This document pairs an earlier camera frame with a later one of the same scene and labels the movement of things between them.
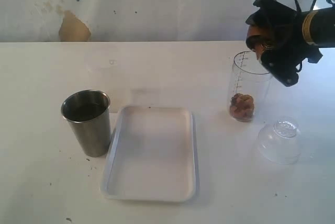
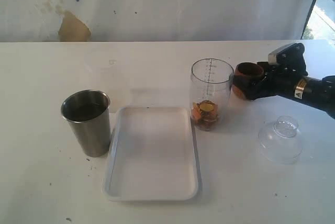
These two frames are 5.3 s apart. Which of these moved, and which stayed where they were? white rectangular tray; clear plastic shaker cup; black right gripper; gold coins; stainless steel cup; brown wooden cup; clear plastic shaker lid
Moved: clear plastic shaker cup; black right gripper; brown wooden cup; gold coins
Stayed: stainless steel cup; white rectangular tray; clear plastic shaker lid
